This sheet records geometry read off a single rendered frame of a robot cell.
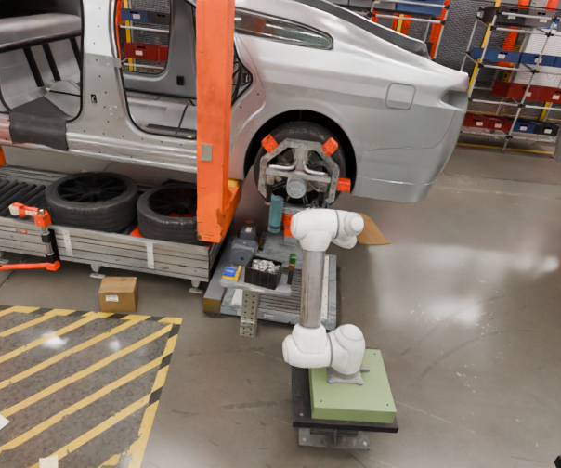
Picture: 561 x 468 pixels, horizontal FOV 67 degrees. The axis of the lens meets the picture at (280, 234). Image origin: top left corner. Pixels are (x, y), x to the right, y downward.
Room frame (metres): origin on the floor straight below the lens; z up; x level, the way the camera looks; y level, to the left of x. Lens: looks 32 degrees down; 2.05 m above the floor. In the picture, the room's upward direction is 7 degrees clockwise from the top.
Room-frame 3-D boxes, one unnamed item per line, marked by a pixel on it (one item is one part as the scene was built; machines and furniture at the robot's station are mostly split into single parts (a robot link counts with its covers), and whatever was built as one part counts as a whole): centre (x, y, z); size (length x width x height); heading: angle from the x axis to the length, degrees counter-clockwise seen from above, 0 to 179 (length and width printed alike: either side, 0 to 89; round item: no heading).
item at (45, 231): (2.40, 1.62, 0.30); 0.09 x 0.05 x 0.50; 87
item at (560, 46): (7.46, -4.19, 0.98); 1.50 x 0.50 x 1.95; 93
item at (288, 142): (2.70, -0.08, 0.85); 0.54 x 0.07 x 0.54; 87
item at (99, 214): (2.86, 1.48, 0.39); 0.66 x 0.66 x 0.24
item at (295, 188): (2.63, -0.07, 0.85); 0.21 x 0.14 x 0.14; 177
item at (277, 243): (2.87, -0.09, 0.32); 0.40 x 0.30 x 0.28; 87
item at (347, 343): (1.48, -0.38, 0.55); 0.18 x 0.16 x 0.22; 102
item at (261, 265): (2.04, 0.07, 0.51); 0.20 x 0.14 x 0.13; 78
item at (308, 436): (1.48, -0.39, 0.15); 0.50 x 0.50 x 0.30; 3
